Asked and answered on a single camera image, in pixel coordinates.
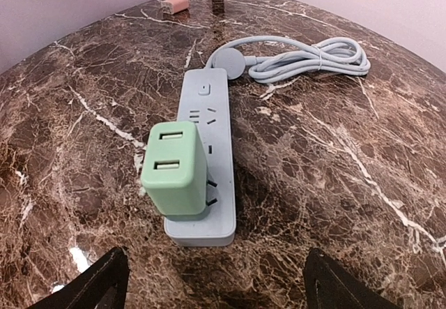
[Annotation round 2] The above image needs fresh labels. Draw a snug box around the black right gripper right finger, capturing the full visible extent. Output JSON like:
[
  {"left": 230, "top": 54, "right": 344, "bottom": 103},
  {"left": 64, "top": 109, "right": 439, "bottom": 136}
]
[{"left": 303, "top": 248, "right": 397, "bottom": 309}]

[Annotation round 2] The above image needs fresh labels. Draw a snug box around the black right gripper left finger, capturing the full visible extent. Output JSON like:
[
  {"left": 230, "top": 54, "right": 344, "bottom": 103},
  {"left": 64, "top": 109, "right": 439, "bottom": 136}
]
[{"left": 31, "top": 246, "right": 130, "bottom": 309}]

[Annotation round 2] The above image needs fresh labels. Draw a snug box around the pink USB charger plug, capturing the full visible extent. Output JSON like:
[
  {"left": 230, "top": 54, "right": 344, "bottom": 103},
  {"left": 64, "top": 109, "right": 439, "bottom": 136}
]
[{"left": 160, "top": 0, "right": 190, "bottom": 15}]

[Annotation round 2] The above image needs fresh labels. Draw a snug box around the green dual USB charger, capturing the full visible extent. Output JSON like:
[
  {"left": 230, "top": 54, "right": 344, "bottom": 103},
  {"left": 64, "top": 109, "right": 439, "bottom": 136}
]
[{"left": 141, "top": 121, "right": 207, "bottom": 217}]

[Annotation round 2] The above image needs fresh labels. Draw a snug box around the light blue power strip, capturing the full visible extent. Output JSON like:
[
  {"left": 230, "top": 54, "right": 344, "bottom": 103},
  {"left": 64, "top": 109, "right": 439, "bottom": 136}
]
[{"left": 164, "top": 68, "right": 236, "bottom": 247}]

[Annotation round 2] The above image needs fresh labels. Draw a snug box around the light blue power strip cable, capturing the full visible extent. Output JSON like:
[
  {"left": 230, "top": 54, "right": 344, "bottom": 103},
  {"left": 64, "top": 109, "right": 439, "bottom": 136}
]
[{"left": 205, "top": 35, "right": 372, "bottom": 84}]

